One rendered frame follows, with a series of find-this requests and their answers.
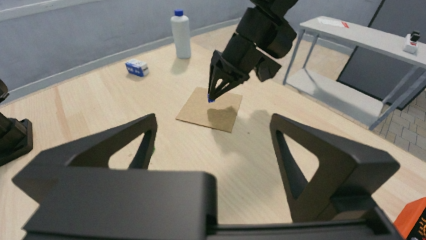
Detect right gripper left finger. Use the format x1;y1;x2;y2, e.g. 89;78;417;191
28;113;158;169

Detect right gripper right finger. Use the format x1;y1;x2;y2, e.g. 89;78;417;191
269;113;401;222

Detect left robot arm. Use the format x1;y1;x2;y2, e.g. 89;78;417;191
0;0;298;167

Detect white plastic bottle with blue cap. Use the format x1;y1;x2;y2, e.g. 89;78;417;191
171;9;192;59

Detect brown square mat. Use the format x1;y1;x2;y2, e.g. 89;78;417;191
175;87;243;133

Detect orange digital multimeter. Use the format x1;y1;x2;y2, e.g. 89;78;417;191
393;197;426;240

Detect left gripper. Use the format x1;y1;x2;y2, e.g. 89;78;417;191
207;32;257;100

